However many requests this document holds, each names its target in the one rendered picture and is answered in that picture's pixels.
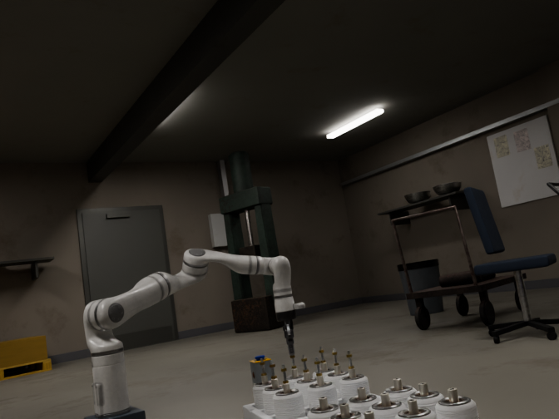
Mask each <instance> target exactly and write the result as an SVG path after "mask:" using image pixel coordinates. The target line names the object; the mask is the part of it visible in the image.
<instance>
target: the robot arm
mask: <svg viewBox="0 0 559 419"><path fill-rule="evenodd" d="M209 262H216V263H220V264H223V265H225V266H226V267H228V268H230V269H232V270H233V271H235V272H236V273H238V274H264V275H274V278H275V283H274V284H273V293H274V298H275V314H276V319H277V321H278V322H281V321H284V326H283V331H284V337H285V338H286V342H287V345H288V349H289V355H295V352H294V339H293V337H294V331H293V329H294V327H293V324H290V320H292V319H296V312H295V309H302V308H305V304H304V303H302V302H301V303H294V299H293V295H292V289H291V285H290V281H291V268H290V263H289V260H288V259H287V258H286V257H285V256H277V257H274V258H262V257H260V256H249V255H236V254H227V253H222V252H217V251H212V250H207V249H188V250H186V251H185V253H184V257H183V264H182V270H181V271H180V272H179V273H178V274H175V275H172V274H168V273H165V272H156V273H153V274H151V275H149V276H147V277H145V278H143V279H142V280H140V281H139V282H138V283H137V284H136V285H135V287H134V288H133V289H131V290H130V291H128V292H126V293H123V294H120V295H118V296H115V297H112V298H104V299H99V300H95V301H92V302H90V303H89V304H88V305H87V306H86V307H85V310H84V314H83V323H84V329H85V334H86V340H87V346H88V348H89V350H90V352H91V357H92V373H93V381H94V383H93V384H92V391H93V400H94V408H95V417H97V418H99V419H103V418H108V417H116V416H120V415H122V414H125V413H128V412H129V411H130V410H131V409H130V402H129V394H128V386H127V379H126V364H125V356H124V348H123V343H122V341H120V340H118V339H116V338H115V337H114V335H113V333H112V329H114V328H117V327H119V326H121V325H122V324H123V323H124V322H125V321H127V320H128V319H129V318H131V317H132V316H134V315H135V314H136V313H139V312H140V311H141V310H143V309H146V308H149V307H150V306H152V305H154V304H156V303H159V302H160V301H161V300H163V299H165V298H167V297H168V296H170V295H172V294H173V293H175V292H177V291H179V290H181V289H183V288H185V287H188V286H190V285H192V284H194V283H198V282H200V281H201V280H203V279H204V278H205V276H206V275H207V270H208V265H209Z"/></svg>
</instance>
